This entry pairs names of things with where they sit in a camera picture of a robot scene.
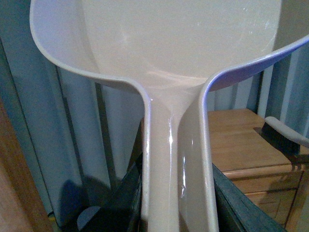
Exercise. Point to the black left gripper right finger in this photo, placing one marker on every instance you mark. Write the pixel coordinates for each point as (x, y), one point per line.
(236, 212)

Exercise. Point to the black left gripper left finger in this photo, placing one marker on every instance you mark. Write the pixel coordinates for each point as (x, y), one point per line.
(122, 212)

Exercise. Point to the beige plastic dustpan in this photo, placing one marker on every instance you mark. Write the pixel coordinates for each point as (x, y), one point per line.
(173, 53)

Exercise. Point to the wooden cabinet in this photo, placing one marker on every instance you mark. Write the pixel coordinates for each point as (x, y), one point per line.
(276, 184)

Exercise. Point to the beige hand brush black bristles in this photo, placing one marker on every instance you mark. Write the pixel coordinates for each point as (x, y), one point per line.
(283, 137)

